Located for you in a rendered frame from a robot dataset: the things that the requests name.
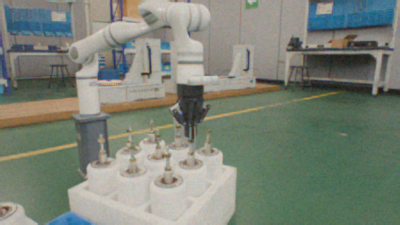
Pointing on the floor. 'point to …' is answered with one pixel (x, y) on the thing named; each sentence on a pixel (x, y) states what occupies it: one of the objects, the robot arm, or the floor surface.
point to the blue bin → (70, 220)
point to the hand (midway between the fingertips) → (190, 132)
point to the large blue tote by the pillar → (108, 74)
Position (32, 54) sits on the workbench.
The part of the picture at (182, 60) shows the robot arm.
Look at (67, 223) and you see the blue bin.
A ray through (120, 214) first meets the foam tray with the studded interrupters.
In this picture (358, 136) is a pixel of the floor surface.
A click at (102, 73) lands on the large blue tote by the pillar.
